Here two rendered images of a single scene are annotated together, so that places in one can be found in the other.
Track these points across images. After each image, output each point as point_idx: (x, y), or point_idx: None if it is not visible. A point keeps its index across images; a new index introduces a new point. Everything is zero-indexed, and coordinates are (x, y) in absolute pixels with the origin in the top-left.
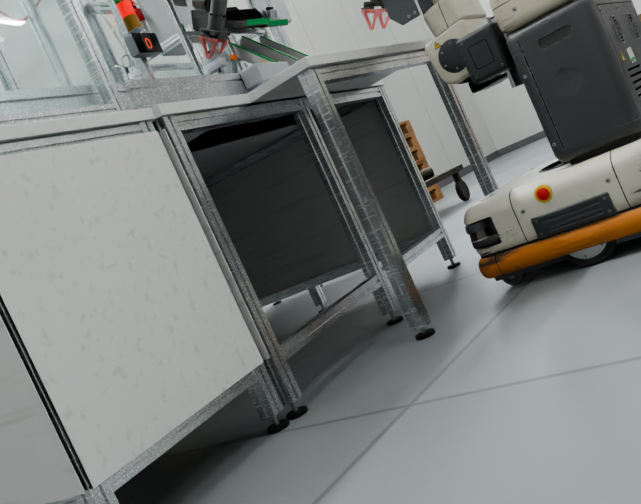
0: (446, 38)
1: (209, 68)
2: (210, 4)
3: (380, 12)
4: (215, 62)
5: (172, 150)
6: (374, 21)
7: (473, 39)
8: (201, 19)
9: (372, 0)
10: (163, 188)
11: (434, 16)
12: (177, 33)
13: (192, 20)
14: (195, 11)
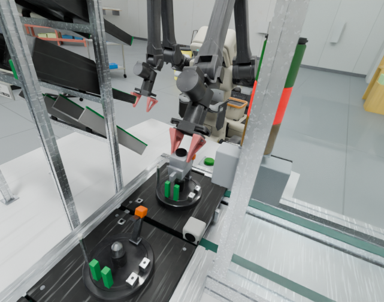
0: (220, 138)
1: (184, 173)
2: (206, 96)
3: (134, 95)
4: (189, 165)
5: None
6: (151, 107)
7: (239, 144)
8: (60, 66)
9: (149, 91)
10: None
11: (222, 127)
12: (26, 84)
13: (33, 58)
14: (49, 46)
